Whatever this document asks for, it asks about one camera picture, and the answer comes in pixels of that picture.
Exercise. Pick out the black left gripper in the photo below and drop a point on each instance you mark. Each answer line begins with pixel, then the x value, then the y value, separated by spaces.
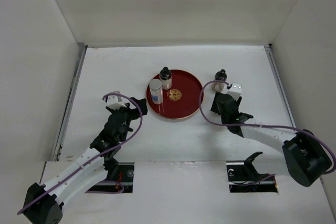
pixel 134 112

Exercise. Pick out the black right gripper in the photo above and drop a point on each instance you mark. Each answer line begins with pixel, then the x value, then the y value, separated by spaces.
pixel 214 105

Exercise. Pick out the tan powder bottle black cap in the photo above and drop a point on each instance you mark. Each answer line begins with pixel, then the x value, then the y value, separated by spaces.
pixel 219 76

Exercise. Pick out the blue-label jar silver lid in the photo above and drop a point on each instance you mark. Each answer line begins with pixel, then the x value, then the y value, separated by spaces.
pixel 156 91

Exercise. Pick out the white-filled bottle black cap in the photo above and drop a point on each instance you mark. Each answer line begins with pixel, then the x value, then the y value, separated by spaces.
pixel 165 76

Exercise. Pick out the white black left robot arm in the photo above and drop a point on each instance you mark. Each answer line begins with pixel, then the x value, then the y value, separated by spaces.
pixel 46 203

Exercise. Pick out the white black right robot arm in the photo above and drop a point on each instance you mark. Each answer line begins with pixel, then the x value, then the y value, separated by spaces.
pixel 305 158

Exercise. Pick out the red round lacquer tray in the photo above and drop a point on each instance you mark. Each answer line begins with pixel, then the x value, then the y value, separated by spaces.
pixel 182 100

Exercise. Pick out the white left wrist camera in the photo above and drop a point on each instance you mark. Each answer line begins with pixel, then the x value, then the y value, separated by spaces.
pixel 113 100

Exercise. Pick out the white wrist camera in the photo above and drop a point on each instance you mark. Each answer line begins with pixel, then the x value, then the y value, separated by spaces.
pixel 234 90
pixel 113 100

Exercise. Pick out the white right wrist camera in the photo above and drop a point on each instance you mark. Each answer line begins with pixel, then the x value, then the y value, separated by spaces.
pixel 234 90

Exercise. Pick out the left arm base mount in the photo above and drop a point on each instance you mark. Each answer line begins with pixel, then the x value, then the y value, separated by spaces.
pixel 119 180

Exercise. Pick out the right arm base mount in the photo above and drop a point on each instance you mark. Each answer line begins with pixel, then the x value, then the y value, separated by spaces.
pixel 244 178

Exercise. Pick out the right aluminium frame rail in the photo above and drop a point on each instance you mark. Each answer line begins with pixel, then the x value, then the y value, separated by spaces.
pixel 275 107

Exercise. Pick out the aluminium frame rail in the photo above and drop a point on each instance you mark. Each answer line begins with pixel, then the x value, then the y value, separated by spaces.
pixel 275 107
pixel 60 136

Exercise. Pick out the left aluminium frame rail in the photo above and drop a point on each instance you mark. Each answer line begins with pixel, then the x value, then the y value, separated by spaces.
pixel 60 136

